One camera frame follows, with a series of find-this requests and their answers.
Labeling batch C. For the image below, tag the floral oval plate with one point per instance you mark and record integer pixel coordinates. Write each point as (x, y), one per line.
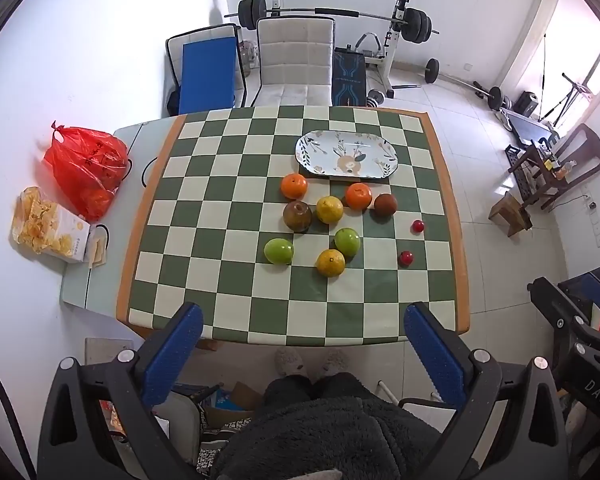
(325, 152)

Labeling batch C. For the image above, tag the white padded chair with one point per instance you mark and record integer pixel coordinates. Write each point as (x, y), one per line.
(295, 60)

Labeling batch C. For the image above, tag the small wooden stool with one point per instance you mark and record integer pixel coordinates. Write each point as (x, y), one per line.
(510, 212)

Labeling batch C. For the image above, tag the green white checkered tablecloth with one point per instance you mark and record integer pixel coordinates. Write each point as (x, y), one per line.
(220, 270)

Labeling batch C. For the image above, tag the grey slipper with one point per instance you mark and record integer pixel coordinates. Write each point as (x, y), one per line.
(290, 362)
(334, 361)

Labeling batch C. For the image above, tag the black blue bench pad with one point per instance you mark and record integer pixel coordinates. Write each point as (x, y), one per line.
(349, 77)

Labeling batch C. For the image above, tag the blue panel with grey frame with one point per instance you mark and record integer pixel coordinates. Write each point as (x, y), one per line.
(205, 75)

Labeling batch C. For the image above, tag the dark brown round fruit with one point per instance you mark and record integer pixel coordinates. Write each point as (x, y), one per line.
(297, 216)

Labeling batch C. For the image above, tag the orange tangerine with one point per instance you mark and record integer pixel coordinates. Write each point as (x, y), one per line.
(358, 196)
(294, 186)

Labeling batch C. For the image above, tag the white barbell rack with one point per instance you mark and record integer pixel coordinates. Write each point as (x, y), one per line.
(399, 40)

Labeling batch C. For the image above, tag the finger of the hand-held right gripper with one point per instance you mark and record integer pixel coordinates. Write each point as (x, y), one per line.
(550, 297)

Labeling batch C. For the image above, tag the green apple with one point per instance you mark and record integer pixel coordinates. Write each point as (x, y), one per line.
(347, 241)
(279, 251)

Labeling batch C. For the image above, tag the small barbell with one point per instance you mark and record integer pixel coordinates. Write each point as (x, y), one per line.
(490, 94)

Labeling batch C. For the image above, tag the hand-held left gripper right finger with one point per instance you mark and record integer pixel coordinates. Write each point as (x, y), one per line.
(432, 355)

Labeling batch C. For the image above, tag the red plastic bag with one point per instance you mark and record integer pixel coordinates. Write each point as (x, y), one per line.
(87, 170)

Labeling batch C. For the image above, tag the clear water jug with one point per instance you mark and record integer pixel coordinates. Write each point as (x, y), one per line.
(249, 57)

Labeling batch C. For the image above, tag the black speaker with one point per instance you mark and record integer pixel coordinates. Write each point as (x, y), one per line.
(527, 105)

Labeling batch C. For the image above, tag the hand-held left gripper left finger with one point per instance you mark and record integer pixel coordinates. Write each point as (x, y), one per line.
(172, 355)

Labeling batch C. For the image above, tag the black barbell with plates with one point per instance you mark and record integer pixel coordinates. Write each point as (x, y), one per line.
(252, 11)

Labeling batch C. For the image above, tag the small red tomato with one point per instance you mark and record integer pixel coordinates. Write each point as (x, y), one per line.
(418, 226)
(406, 258)

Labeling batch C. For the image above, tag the dark wooden chair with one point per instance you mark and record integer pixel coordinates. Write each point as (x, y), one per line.
(587, 152)

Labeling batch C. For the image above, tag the reddish brown round fruit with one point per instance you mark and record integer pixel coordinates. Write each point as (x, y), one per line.
(385, 204)

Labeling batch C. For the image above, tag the cardboard box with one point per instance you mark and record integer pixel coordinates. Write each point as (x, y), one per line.
(230, 407)

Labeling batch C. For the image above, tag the person in dark fleece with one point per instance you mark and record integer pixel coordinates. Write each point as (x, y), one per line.
(325, 435)

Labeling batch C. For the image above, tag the black flat monitor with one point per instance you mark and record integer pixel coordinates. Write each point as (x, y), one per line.
(532, 130)

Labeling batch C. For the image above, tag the snack chips box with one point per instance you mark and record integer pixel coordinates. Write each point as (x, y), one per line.
(45, 225)

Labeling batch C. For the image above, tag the yellow citrus fruit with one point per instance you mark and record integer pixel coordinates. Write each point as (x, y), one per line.
(330, 263)
(329, 209)

